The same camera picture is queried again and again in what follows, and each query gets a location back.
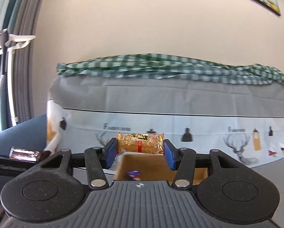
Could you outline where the purple snack stick packet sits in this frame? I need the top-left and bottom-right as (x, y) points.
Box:
(126, 170), (141, 181)

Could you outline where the cardboard box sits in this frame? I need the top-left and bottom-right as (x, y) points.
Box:
(114, 153), (208, 186)

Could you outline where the green checkered cloth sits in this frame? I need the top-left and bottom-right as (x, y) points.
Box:
(56, 54), (284, 86)

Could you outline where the deer print sofa cover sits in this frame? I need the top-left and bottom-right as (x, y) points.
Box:
(46, 75), (284, 167)

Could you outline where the white floor lamp stand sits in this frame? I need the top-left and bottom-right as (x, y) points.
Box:
(0, 28), (36, 127)

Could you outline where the blue sofa armrest cushion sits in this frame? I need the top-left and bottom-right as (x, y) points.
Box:
(0, 114), (47, 156)

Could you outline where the grey sofa seat cushion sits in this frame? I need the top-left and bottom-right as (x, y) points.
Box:
(73, 156), (284, 227)

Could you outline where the black chocolate bar packet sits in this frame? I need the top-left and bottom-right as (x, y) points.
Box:
(9, 147), (51, 162)

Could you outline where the small golden red snack packet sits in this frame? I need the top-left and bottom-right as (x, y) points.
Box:
(117, 133), (165, 154)

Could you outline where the grey curtain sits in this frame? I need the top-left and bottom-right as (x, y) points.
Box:
(9, 0), (43, 124)

